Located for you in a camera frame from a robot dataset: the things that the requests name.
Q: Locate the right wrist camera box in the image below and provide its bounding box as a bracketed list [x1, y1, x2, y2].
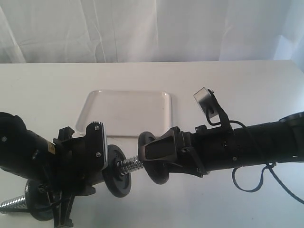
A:
[193, 87, 228, 126]

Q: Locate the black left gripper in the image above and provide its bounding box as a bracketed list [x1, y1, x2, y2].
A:
[33, 127, 104, 228]

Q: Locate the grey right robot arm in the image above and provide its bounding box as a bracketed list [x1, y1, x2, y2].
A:
[138, 114, 304, 179]

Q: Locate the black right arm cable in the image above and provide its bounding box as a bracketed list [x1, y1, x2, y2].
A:
[206, 106, 304, 205]

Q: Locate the white rectangular tray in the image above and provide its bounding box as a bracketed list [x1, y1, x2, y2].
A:
[75, 90, 173, 137]

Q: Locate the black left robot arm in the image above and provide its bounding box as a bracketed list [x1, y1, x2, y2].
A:
[0, 113, 108, 228]

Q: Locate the mounted black weight plate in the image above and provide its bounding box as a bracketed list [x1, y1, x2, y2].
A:
[102, 144, 132, 198]
[24, 180, 53, 221]

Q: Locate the white backdrop curtain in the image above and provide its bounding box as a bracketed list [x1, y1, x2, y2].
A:
[0, 0, 304, 63]

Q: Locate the chrome threaded dumbbell bar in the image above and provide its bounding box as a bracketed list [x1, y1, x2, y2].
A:
[0, 156, 143, 214]

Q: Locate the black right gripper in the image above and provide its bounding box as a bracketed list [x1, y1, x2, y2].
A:
[138, 125, 240, 177]

